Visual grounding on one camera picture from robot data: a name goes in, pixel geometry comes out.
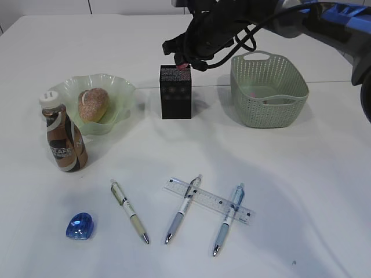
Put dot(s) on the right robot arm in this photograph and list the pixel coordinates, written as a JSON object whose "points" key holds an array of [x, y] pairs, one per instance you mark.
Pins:
{"points": [[343, 26]]}

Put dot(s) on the beige pen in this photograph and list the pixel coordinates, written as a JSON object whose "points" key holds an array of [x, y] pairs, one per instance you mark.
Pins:
{"points": [[123, 201]]}

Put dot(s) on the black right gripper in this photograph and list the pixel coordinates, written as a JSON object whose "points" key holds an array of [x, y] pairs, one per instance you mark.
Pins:
{"points": [[214, 26]]}

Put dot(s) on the Nescafe coffee bottle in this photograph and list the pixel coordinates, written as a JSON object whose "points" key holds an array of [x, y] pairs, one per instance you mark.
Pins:
{"points": [[64, 137]]}

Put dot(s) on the green glass wavy plate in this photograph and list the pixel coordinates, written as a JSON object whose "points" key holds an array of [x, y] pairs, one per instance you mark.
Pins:
{"points": [[120, 93]]}

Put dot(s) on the green plastic basket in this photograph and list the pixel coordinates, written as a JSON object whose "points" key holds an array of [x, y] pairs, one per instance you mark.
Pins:
{"points": [[270, 76]]}

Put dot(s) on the pink pencil sharpener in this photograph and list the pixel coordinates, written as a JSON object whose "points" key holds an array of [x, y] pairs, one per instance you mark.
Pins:
{"points": [[182, 66]]}

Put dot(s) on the bread roll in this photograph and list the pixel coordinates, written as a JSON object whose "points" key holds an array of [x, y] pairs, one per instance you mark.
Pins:
{"points": [[93, 104]]}

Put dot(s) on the clear plastic ruler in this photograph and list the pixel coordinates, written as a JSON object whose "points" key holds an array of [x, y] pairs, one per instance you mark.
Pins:
{"points": [[210, 201]]}

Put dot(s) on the grey blue pen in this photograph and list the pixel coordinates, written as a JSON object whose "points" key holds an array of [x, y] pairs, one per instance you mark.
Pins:
{"points": [[187, 198]]}

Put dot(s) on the light blue pen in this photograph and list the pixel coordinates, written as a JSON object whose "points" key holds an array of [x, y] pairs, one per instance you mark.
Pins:
{"points": [[223, 231]]}

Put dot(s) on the black pen holder box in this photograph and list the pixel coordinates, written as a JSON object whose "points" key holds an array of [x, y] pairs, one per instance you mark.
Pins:
{"points": [[175, 92]]}

